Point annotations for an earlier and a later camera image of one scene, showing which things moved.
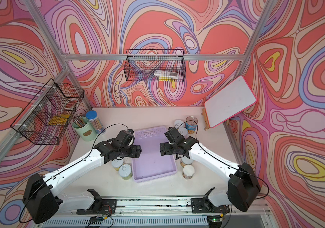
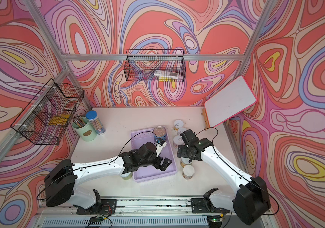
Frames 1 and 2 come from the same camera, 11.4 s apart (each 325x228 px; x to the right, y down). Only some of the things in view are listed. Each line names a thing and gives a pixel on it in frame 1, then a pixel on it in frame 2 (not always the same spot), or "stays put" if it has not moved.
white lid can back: (177, 122) stays put
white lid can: (186, 160) stays put
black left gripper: (136, 150) -> (165, 165)
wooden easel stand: (207, 126) stays put
